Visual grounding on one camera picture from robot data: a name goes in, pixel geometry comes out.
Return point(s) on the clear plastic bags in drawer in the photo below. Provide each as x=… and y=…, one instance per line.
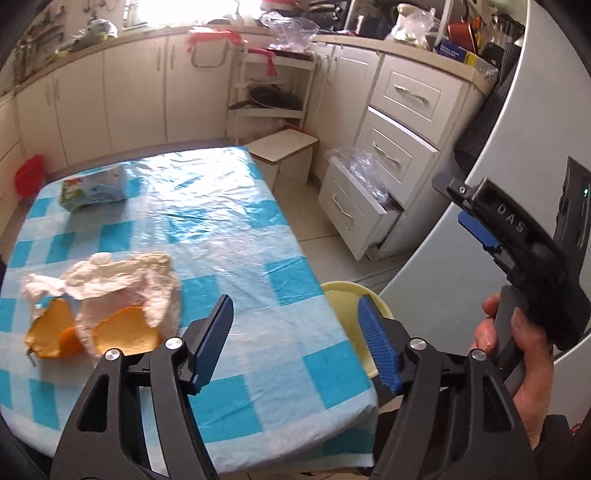
x=364, y=167

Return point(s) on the open white drawer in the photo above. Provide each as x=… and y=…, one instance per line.
x=361, y=220

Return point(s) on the white tissue paper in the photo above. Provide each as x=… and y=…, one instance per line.
x=98, y=287

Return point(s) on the small white step stool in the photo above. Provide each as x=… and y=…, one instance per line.
x=288, y=152

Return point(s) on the red plastic basket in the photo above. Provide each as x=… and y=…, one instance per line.
x=30, y=178

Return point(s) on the white lower kitchen cabinets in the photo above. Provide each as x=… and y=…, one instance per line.
x=126, y=95

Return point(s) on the blue checkered tablecloth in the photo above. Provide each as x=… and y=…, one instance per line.
x=288, y=391

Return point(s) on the white plastic bag on counter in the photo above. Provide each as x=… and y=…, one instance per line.
x=412, y=26

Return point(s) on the red saucepan on shelf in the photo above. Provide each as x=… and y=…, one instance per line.
x=462, y=34

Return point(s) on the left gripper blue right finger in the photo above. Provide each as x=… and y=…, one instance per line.
x=385, y=356

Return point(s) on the white drawer cabinet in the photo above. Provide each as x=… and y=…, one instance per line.
x=407, y=107

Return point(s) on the blue box on counter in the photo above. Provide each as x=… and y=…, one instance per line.
x=452, y=51

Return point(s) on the red bag on cabinet door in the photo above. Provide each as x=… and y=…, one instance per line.
x=201, y=34

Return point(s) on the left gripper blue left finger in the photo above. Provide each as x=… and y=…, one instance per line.
x=206, y=338

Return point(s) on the grey refrigerator door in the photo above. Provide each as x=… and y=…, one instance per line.
x=545, y=120

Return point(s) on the white tiered kitchen rack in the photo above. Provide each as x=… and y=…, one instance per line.
x=256, y=66

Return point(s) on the clear plastic bag on counter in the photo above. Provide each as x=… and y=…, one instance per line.
x=289, y=33

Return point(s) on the black frying pan on rack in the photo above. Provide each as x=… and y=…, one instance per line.
x=269, y=96

